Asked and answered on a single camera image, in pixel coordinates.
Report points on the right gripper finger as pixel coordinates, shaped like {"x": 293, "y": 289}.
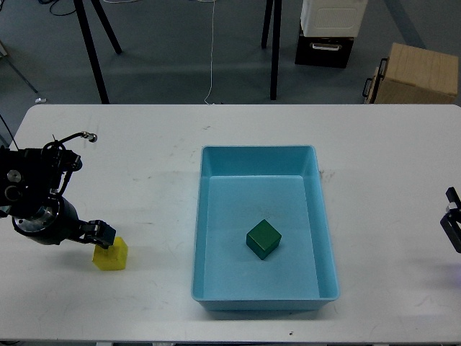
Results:
{"x": 450, "y": 222}

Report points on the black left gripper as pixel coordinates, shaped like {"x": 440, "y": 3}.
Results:
{"x": 58, "y": 220}

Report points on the yellow cube block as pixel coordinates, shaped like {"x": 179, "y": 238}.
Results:
{"x": 112, "y": 258}

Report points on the green cube block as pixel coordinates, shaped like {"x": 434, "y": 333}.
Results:
{"x": 263, "y": 239}

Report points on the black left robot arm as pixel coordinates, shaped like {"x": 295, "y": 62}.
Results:
{"x": 33, "y": 181}

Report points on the wooden plywood box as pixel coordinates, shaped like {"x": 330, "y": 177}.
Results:
{"x": 411, "y": 75}

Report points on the light blue plastic bin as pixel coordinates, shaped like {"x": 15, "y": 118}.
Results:
{"x": 240, "y": 186}

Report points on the black right table legs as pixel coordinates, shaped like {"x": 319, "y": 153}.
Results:
{"x": 272, "y": 19}

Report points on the black crate with handle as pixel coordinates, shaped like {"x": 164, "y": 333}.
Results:
{"x": 331, "y": 52}

